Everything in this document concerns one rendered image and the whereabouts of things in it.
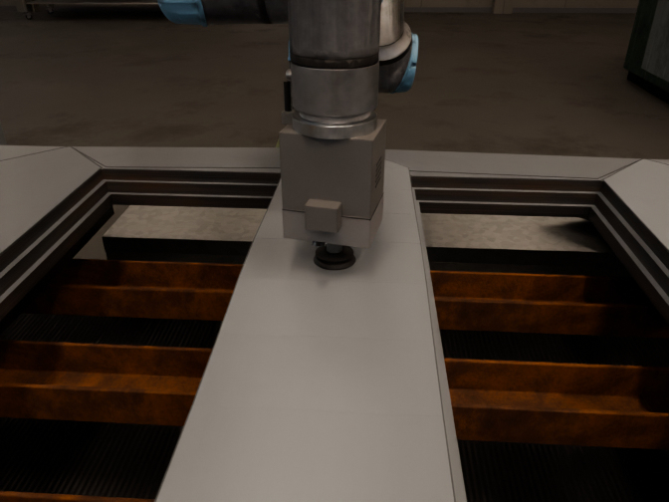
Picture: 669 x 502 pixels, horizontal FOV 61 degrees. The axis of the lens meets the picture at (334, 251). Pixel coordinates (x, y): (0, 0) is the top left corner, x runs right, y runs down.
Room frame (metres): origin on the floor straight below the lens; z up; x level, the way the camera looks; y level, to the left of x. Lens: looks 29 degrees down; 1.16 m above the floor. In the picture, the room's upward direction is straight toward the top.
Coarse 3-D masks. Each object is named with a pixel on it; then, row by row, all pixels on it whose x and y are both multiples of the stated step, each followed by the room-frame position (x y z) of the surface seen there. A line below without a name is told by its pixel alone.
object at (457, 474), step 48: (96, 192) 0.73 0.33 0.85; (144, 192) 0.76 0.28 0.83; (192, 192) 0.76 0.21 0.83; (240, 192) 0.75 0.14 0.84; (432, 192) 0.74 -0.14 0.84; (480, 192) 0.73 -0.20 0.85; (528, 192) 0.73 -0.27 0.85; (576, 192) 0.73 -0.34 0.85; (48, 240) 0.60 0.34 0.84; (624, 240) 0.61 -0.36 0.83; (0, 288) 0.50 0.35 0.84; (432, 288) 0.51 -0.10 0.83
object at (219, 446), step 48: (192, 432) 0.28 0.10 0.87; (240, 432) 0.28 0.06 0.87; (288, 432) 0.28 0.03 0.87; (336, 432) 0.28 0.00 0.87; (384, 432) 0.28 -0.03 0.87; (432, 432) 0.28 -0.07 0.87; (192, 480) 0.24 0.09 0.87; (240, 480) 0.24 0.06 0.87; (288, 480) 0.24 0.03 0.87; (336, 480) 0.24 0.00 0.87; (384, 480) 0.24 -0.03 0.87; (432, 480) 0.24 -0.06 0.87
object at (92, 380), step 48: (0, 384) 0.48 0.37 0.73; (48, 384) 0.48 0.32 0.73; (96, 384) 0.52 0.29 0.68; (144, 384) 0.52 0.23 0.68; (192, 384) 0.52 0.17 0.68; (480, 384) 0.51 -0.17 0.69; (528, 384) 0.51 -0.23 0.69; (576, 384) 0.51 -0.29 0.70; (624, 384) 0.50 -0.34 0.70; (480, 432) 0.44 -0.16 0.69; (528, 432) 0.44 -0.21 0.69; (576, 432) 0.43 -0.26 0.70; (624, 432) 0.43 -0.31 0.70
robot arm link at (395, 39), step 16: (384, 0) 1.06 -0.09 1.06; (400, 0) 1.08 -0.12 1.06; (384, 16) 1.08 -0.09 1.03; (400, 16) 1.10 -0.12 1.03; (384, 32) 1.10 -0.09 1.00; (400, 32) 1.13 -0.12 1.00; (384, 48) 1.12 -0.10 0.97; (400, 48) 1.13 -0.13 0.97; (416, 48) 1.16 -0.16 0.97; (384, 64) 1.13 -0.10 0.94; (400, 64) 1.15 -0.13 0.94; (384, 80) 1.16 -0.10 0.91; (400, 80) 1.16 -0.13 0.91
